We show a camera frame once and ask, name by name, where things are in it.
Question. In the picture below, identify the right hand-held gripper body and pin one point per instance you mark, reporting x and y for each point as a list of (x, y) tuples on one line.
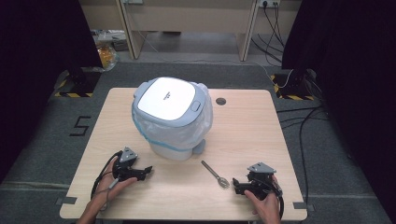
[(261, 180)]

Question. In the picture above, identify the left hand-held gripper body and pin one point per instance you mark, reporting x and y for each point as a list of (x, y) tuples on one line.
[(124, 170)]

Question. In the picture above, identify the person's left hand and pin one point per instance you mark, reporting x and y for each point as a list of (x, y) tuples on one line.
[(107, 188)]

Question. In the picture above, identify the person's right hand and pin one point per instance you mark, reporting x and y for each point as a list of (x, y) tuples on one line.
[(267, 209)]

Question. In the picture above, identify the metal fork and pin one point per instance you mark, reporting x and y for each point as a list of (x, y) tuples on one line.
[(214, 174)]

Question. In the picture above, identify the translucent plastic trash bag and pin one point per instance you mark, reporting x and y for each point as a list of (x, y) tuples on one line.
[(174, 133)]

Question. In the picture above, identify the grey tape strip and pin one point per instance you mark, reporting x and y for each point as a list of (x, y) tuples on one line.
[(303, 206), (66, 200)]

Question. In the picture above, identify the white lidded trash can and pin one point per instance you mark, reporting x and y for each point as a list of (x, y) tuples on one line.
[(166, 98)]

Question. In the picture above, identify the black stand base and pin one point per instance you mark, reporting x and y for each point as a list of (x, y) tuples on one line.
[(82, 80), (294, 84)]

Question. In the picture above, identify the clear bag with yellow contents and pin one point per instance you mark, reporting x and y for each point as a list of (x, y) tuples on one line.
[(107, 56)]

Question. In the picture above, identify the black curtain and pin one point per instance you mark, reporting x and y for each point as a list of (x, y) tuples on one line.
[(34, 77), (351, 87)]

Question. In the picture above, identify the pile of boxes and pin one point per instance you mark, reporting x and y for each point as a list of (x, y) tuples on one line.
[(109, 37)]

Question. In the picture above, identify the beige wooden desk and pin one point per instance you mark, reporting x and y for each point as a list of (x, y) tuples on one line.
[(193, 14)]

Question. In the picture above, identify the white wall power socket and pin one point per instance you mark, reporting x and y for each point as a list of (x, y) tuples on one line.
[(269, 3)]

